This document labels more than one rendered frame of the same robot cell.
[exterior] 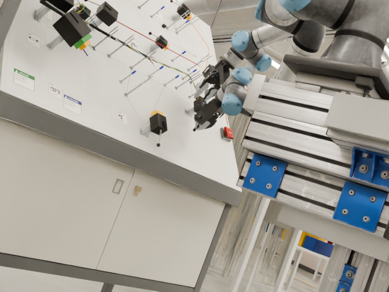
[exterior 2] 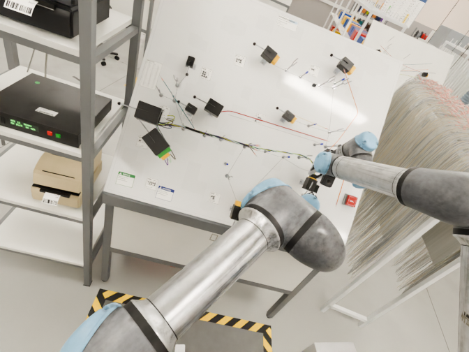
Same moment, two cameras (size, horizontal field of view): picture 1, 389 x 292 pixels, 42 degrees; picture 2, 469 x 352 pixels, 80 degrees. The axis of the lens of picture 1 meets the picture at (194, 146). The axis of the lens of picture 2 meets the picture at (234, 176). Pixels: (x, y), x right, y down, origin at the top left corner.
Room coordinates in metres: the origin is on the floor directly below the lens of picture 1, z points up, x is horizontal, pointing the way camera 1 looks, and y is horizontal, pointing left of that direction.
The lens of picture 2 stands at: (1.04, -0.24, 1.85)
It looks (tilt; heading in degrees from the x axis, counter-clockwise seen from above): 38 degrees down; 32
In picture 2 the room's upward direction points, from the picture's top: 24 degrees clockwise
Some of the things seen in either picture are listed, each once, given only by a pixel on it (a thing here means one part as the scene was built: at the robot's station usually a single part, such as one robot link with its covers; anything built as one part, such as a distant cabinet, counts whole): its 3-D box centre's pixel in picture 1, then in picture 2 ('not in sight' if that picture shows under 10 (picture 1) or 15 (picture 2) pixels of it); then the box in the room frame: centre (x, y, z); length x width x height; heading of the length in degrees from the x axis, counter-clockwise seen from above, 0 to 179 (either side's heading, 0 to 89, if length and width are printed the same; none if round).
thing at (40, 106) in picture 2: not in sight; (53, 108); (1.37, 0.90, 1.09); 0.35 x 0.33 x 0.07; 133
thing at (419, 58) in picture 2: not in sight; (378, 103); (5.32, 0.72, 0.83); 1.18 x 0.72 x 1.65; 124
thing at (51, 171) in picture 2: not in sight; (69, 170); (1.41, 0.87, 0.76); 0.30 x 0.21 x 0.20; 47
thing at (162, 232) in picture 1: (167, 233); (262, 263); (2.06, -0.02, 0.60); 0.55 x 0.03 x 0.39; 133
